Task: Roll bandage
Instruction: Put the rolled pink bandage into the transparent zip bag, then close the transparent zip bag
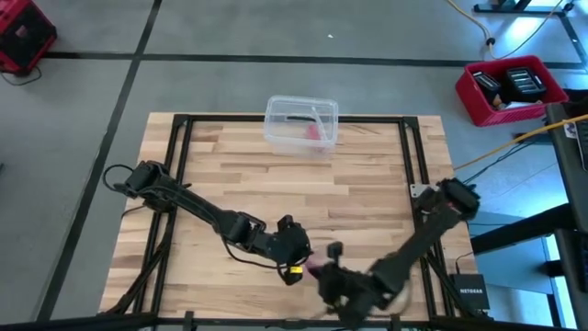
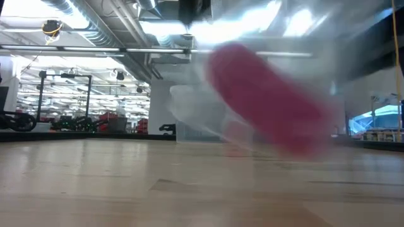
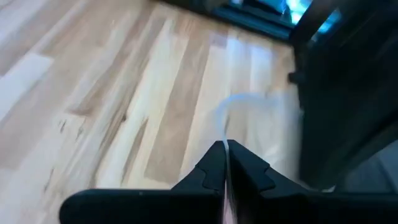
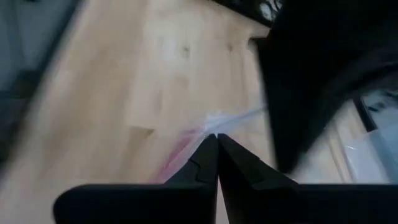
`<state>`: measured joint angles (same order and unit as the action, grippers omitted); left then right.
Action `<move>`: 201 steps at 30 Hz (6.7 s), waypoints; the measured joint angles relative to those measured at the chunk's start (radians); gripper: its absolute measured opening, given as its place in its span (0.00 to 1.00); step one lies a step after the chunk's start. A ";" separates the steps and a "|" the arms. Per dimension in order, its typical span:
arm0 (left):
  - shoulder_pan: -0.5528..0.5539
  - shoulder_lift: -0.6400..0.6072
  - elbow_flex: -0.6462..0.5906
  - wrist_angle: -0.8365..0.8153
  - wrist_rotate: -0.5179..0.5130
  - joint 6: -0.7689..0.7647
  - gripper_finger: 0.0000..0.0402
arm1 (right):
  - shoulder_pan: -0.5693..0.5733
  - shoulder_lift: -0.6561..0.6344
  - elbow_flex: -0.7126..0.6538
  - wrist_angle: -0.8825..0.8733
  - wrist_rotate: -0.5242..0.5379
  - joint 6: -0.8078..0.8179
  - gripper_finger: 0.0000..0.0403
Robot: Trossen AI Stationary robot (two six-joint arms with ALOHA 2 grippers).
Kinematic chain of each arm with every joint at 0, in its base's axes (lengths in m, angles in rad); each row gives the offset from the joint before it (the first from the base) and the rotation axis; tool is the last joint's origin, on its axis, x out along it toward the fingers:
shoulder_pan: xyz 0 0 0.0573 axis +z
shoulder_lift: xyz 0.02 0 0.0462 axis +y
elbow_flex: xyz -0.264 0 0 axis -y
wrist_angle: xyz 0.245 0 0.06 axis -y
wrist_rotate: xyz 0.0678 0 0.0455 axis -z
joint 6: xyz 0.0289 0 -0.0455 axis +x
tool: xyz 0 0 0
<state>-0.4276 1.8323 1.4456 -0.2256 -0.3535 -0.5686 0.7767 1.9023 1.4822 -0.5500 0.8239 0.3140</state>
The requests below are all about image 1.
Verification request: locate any black camera cable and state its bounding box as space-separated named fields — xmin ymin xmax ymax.
xmin=222 ymin=238 xmax=305 ymax=286

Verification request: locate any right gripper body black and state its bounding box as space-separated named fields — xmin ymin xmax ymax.
xmin=317 ymin=241 xmax=385 ymax=328

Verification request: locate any black ribbed device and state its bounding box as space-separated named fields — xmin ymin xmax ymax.
xmin=503 ymin=67 xmax=548 ymax=104

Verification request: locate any clear plastic storage box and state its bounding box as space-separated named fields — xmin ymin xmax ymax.
xmin=264 ymin=95 xmax=340 ymax=155

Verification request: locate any red black crate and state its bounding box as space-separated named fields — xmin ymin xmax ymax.
xmin=0 ymin=0 xmax=59 ymax=77

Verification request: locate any black desk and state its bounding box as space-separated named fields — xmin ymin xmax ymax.
xmin=546 ymin=101 xmax=588 ymax=331

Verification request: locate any black aluminium table frame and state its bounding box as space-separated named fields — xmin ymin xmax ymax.
xmin=98 ymin=113 xmax=495 ymax=331

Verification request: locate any black Netgear network switch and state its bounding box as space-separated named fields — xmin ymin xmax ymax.
xmin=448 ymin=273 xmax=491 ymax=312

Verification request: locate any thin black floor cable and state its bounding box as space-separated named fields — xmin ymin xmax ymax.
xmin=0 ymin=66 xmax=42 ymax=87

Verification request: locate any thin yellow floor cable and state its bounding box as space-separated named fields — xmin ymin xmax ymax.
xmin=446 ymin=0 xmax=566 ymax=61

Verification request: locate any blue floor cable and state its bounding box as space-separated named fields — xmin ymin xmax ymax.
xmin=462 ymin=141 xmax=537 ymax=185

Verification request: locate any black floor beam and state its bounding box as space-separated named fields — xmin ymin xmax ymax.
xmin=470 ymin=204 xmax=575 ymax=257

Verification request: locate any black boxy device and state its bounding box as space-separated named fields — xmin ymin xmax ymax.
xmin=472 ymin=71 xmax=503 ymax=106

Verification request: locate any red plastic bin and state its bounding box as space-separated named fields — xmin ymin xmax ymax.
xmin=455 ymin=54 xmax=570 ymax=128

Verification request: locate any black floor stand base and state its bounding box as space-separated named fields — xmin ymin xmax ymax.
xmin=472 ymin=0 xmax=588 ymax=73

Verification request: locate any yellow hanging cable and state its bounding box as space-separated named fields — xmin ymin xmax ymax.
xmin=454 ymin=114 xmax=588 ymax=171

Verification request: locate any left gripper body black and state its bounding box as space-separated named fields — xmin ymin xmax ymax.
xmin=265 ymin=213 xmax=313 ymax=286

